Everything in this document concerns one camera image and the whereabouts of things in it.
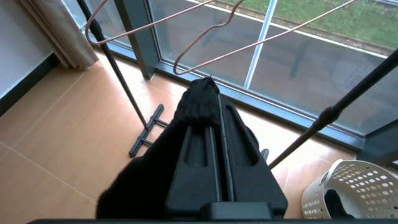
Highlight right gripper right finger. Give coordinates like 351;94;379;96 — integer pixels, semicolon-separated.
217;94;289;219

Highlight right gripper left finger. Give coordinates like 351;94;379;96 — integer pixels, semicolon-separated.
164;125;224;219

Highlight black shorts with white cord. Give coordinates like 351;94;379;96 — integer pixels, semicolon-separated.
95;76;261;220

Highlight pink clothes hanger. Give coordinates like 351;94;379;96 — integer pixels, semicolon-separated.
85;0;216;47
173;0;357;75

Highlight heap of clothes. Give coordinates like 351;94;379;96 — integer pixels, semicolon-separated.
323;189;355;220

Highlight white laundry basket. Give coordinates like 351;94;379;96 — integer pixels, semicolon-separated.
300;159;398;220

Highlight black clothes rack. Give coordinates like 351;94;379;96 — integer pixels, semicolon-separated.
76;0;398;170

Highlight window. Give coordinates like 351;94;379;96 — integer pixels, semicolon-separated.
62;0;398;170

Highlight beige curtain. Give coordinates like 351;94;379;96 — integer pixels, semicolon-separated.
18;0;100;70

